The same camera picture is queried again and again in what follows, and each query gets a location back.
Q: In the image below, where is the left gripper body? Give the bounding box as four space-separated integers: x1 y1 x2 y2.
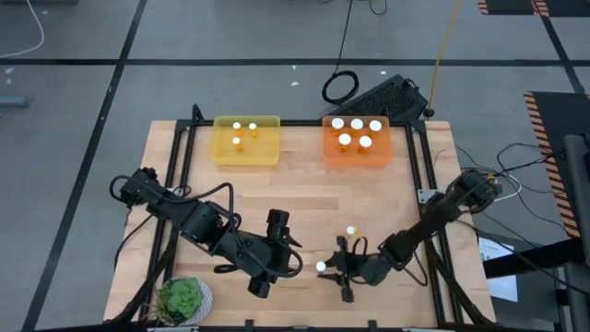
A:
219 207 303 300

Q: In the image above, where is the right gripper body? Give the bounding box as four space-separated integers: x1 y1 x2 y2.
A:
334 234 392 304

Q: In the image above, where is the orange translucent plastic bin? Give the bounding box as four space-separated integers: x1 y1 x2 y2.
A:
321 114 394 169

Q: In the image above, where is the yellow translucent plastic bin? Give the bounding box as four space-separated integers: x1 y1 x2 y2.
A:
209 114 282 167

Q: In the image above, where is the succulent in patterned white pot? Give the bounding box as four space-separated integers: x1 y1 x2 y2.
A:
149 275 216 327

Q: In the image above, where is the white paper sheet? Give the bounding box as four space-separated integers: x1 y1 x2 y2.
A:
478 235 520 303

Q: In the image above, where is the black metal bar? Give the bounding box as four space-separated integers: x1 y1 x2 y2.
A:
481 237 584 280

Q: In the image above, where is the black perforated computer case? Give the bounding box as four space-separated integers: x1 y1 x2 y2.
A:
327 73 430 122

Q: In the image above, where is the grey metal column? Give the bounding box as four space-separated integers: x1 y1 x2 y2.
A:
562 133 590 332

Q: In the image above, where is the black mat with hazard stripes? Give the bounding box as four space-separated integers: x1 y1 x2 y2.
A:
523 90 590 240
477 0 590 18

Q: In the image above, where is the grey floor box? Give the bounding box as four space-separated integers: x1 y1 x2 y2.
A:
0 94 31 110

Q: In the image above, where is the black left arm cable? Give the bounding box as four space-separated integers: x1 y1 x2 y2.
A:
109 173 304 279

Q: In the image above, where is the black aluminium table frame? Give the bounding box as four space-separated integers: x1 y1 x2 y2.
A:
108 103 497 332

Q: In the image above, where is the coiled black cable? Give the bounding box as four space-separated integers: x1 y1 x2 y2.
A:
321 0 361 107

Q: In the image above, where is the yellow cable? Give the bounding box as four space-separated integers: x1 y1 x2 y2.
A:
426 0 464 116

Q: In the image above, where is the white floor cable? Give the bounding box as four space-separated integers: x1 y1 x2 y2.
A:
0 0 46 60

